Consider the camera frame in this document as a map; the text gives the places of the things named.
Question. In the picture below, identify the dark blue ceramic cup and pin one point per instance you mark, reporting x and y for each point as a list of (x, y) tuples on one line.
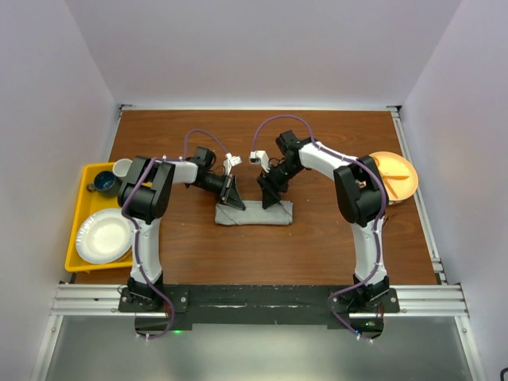
[(105, 183)]

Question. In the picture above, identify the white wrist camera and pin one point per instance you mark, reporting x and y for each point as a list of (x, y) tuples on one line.
[(230, 162), (261, 158)]

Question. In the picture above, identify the aluminium front frame rail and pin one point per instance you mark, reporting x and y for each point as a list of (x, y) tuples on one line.
[(406, 301)]

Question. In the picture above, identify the orange divided plate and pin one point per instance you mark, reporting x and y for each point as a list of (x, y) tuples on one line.
[(398, 175)]

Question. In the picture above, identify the white ceramic plate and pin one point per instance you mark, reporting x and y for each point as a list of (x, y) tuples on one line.
[(103, 237)]

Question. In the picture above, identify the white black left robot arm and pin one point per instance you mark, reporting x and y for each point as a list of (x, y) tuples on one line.
[(144, 198)]

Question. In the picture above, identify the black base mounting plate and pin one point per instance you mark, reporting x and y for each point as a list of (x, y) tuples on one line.
[(278, 305)]

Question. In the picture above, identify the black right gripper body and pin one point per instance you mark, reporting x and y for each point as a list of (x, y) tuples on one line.
[(279, 176)]

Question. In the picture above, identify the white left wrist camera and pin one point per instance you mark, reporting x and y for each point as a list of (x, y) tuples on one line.
[(230, 162)]

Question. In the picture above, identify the aluminium right frame rail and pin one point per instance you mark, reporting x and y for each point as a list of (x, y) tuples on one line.
[(422, 212)]

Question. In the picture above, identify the aluminium frame rail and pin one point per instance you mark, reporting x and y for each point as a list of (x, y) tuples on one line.
[(422, 212), (406, 301)]

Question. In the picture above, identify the yellow plastic tray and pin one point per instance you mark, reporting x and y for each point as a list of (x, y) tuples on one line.
[(87, 204)]

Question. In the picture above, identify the grey cloth napkin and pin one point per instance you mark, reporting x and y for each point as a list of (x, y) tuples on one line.
[(254, 214)]

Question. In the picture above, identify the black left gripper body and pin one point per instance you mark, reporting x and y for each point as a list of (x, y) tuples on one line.
[(227, 179)]

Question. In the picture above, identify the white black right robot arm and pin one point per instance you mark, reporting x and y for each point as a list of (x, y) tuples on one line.
[(361, 197)]

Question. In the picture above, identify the grey ceramic mug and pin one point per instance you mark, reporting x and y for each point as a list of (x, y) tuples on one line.
[(121, 168)]

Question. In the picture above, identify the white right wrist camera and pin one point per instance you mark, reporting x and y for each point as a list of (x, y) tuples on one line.
[(261, 158)]

